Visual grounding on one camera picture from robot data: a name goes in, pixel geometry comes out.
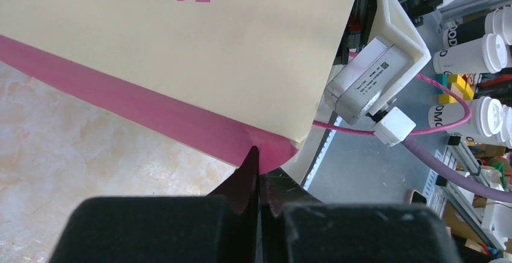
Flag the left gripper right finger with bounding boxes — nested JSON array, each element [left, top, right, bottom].
[[260, 172, 452, 262]]

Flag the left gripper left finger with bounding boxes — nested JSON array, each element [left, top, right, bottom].
[[50, 147, 259, 262]]

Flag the cream pink paper bag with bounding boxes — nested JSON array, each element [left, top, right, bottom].
[[1, 0, 354, 173]]

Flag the white lidded cup middle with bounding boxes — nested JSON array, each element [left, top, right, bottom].
[[427, 96, 505, 138]]

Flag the white lidded cup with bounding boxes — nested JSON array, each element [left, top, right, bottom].
[[427, 96, 505, 138], [432, 34, 508, 75], [442, 7, 511, 49]]

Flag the yellow background toy blocks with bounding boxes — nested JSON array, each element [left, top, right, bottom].
[[436, 74, 475, 104]]

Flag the white lidded cup upper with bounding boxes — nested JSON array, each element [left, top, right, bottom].
[[432, 34, 508, 75]]

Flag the white lidded cup lower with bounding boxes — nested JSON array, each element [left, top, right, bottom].
[[442, 7, 511, 49]]

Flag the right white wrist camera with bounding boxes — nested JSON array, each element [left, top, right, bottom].
[[324, 0, 431, 147]]

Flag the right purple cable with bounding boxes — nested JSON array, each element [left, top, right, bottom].
[[402, 136, 512, 204]]

